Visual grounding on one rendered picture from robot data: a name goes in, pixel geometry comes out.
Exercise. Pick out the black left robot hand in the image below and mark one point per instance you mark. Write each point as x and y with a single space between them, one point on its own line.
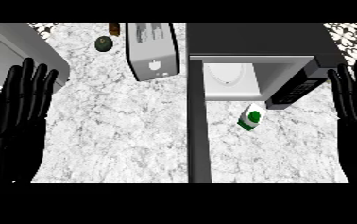
20 114

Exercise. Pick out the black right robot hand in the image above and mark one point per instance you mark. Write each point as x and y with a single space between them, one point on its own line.
346 108

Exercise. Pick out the white green milk carton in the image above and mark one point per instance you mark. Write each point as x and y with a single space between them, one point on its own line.
250 117

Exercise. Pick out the dark grey microwave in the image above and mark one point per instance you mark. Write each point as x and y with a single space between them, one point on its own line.
264 60

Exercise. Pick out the dark grey microwave door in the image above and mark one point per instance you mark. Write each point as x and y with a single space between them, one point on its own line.
197 120

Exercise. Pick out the grey appliance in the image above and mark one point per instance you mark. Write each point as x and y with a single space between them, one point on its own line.
25 51

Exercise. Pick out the dark green avocado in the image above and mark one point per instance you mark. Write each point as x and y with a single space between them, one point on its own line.
103 43

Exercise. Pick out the brown bottle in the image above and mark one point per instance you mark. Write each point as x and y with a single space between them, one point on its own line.
113 28

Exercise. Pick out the silver toaster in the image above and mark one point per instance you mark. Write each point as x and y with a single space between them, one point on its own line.
152 49

